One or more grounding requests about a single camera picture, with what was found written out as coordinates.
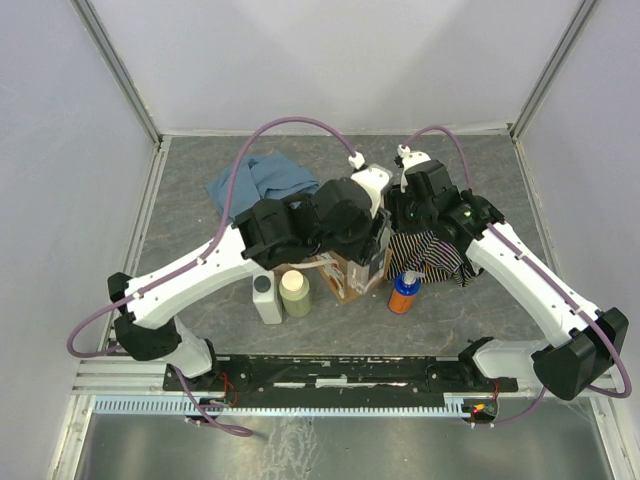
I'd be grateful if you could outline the white bottle with cream cap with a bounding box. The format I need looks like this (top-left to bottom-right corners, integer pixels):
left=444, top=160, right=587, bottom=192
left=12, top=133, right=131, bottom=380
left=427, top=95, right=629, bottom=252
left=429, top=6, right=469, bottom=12
left=279, top=270, right=312, bottom=318

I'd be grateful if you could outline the orange bottle with blue cap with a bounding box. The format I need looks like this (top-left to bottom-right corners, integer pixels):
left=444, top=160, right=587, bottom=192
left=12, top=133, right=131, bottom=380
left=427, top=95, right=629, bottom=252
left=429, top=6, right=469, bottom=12
left=388, top=270, right=425, bottom=314

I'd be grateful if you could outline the white bottle with grey cap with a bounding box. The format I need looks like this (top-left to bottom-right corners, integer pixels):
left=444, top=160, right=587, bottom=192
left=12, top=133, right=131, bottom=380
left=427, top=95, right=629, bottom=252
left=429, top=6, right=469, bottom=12
left=252, top=271, right=283, bottom=325

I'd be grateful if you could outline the clear bottle with grey cap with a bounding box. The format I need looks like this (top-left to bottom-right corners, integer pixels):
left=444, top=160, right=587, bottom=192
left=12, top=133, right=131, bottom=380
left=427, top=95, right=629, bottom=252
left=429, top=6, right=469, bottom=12
left=347, top=249, right=391, bottom=294

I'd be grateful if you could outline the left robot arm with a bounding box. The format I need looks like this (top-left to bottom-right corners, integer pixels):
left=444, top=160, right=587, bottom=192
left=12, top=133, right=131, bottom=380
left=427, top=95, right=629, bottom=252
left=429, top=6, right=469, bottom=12
left=109, top=168, right=392, bottom=390

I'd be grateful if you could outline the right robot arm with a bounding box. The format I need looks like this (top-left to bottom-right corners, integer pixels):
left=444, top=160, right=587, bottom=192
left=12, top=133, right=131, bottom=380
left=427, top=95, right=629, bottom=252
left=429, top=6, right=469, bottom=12
left=385, top=152, right=629, bottom=400

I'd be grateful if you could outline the watermelon print canvas bag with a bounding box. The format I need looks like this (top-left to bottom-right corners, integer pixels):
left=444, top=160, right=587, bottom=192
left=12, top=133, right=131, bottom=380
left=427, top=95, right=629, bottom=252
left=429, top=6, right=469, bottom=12
left=314, top=252, right=384, bottom=305

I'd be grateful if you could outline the black white striped cloth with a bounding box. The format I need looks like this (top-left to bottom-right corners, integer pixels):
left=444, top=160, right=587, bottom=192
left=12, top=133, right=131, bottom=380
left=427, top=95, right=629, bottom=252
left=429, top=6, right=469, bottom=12
left=385, top=231, right=484, bottom=287

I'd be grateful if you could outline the blue denim cloth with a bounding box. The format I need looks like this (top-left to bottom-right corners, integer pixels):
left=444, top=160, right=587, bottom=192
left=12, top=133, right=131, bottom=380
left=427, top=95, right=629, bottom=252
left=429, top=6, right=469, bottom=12
left=227, top=151, right=320, bottom=223

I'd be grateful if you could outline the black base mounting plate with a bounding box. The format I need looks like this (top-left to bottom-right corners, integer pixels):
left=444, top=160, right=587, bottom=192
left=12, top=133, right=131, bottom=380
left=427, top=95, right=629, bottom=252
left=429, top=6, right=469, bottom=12
left=187, top=354, right=518, bottom=406

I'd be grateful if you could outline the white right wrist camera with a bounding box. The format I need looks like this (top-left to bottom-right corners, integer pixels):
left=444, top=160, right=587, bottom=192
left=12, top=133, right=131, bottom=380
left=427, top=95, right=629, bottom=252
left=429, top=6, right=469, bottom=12
left=395, top=145, right=432, bottom=193

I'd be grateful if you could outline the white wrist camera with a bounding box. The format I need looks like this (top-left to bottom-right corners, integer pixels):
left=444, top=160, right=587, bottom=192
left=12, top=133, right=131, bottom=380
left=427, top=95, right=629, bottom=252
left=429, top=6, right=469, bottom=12
left=395, top=145, right=432, bottom=193
left=348, top=152, right=393, bottom=218

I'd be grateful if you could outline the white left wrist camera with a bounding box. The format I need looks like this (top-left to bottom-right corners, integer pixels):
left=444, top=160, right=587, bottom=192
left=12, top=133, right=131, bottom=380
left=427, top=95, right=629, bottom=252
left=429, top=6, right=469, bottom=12
left=348, top=152, right=393, bottom=218

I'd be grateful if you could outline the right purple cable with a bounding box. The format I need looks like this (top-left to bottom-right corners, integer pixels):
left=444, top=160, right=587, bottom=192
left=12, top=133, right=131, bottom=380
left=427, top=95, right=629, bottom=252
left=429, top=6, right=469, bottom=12
left=402, top=124, right=633, bottom=429

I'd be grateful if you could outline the aluminium frame rail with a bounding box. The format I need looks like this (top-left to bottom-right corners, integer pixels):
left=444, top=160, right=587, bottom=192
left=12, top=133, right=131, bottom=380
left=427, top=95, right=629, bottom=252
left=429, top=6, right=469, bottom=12
left=71, top=355, right=166, bottom=395

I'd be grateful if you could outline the light blue cable duct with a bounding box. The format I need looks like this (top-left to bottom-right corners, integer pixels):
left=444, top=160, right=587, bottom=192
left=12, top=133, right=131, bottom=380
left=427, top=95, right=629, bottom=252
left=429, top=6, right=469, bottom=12
left=93, top=388, right=493, bottom=418

